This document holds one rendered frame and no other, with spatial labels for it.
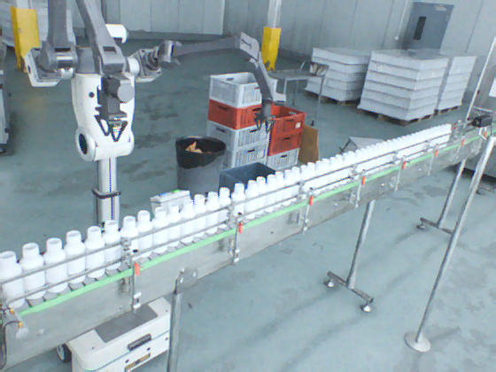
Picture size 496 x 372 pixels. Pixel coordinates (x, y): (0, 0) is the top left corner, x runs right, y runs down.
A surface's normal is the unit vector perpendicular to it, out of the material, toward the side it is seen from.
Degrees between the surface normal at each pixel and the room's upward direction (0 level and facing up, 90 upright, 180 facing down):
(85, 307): 90
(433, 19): 90
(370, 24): 90
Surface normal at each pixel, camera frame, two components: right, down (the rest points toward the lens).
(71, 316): 0.69, 0.37
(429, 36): -0.71, 0.21
